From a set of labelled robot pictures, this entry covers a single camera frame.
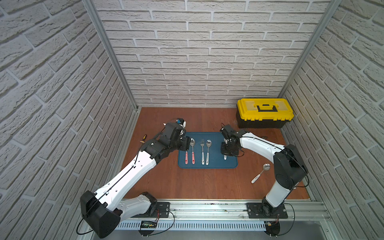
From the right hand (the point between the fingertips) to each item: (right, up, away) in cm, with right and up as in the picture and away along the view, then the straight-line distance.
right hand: (226, 152), depth 90 cm
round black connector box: (+18, -33, -20) cm, 42 cm away
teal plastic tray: (-13, -1, +3) cm, 14 cm away
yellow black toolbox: (+25, +25, +5) cm, 36 cm away
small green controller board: (-42, -32, -18) cm, 56 cm away
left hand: (-26, +12, -13) cm, 31 cm away
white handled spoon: (-11, +4, +7) cm, 13 cm away
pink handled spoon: (-21, +5, +7) cm, 23 cm away
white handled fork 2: (-1, -2, -3) cm, 4 cm away
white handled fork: (-15, +4, +7) cm, 17 cm away
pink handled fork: (-25, -4, +2) cm, 25 cm away
